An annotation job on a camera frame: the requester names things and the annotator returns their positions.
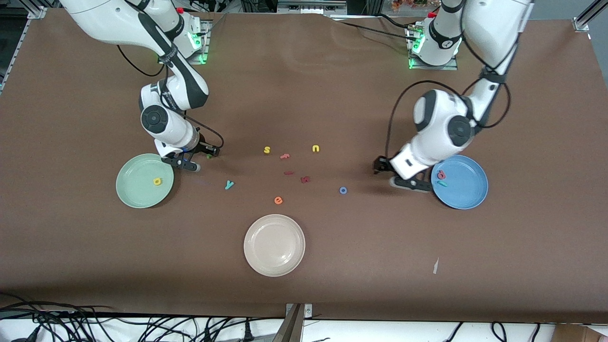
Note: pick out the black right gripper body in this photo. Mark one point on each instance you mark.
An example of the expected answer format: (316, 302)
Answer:
(205, 148)

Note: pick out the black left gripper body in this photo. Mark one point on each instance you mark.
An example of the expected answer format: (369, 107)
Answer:
(383, 164)

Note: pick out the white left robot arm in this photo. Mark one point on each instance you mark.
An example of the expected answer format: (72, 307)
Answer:
(441, 133)

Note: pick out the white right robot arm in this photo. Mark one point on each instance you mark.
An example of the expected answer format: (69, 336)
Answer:
(168, 126)

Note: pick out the light green plate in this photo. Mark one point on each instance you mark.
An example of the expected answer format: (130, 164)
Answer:
(140, 187)

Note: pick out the blue plate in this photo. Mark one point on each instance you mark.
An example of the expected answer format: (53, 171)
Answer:
(465, 187)

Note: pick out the white paper scrap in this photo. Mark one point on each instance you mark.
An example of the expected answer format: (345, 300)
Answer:
(435, 267)

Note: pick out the white plate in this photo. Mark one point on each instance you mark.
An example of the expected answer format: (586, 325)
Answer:
(274, 245)

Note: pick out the orange artificial flowers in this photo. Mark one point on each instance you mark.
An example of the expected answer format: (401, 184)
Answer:
(403, 4)

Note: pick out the grey device housing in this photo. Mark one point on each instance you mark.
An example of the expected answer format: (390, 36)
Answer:
(308, 7)

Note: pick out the grey metal bar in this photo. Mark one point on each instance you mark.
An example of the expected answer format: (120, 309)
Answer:
(289, 330)

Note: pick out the brown cardboard box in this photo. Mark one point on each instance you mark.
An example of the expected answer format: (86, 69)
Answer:
(574, 335)

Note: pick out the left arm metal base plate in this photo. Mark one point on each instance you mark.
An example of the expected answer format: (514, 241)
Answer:
(434, 67)

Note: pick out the metal table edge bracket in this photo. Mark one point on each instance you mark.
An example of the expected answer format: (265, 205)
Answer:
(308, 311)

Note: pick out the aluminium frame profile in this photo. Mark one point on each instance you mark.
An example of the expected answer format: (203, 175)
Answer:
(582, 23)
(37, 13)

